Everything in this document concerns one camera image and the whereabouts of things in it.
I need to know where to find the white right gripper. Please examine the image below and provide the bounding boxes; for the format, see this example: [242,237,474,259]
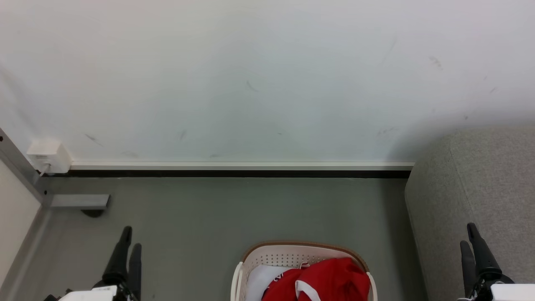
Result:
[457,223,535,301]

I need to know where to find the red garment wide white band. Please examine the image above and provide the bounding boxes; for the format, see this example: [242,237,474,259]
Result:
[262,258,371,301]

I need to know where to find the white baseboard black strip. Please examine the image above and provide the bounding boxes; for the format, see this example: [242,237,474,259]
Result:
[42,161,415,179]

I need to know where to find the white wall socket box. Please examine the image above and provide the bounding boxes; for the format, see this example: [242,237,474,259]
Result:
[27,140,72,175]

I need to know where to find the grey fabric sofa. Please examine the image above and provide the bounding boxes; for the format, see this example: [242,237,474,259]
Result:
[405,125,535,301]

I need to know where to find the grey metal table frame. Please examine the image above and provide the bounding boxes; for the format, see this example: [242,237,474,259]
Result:
[0,128,111,301]

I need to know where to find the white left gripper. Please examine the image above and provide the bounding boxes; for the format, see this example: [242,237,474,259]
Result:
[44,226,142,301]

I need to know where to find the cream laundry basket brown rim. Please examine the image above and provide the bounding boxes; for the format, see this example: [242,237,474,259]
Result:
[231,240,378,301]

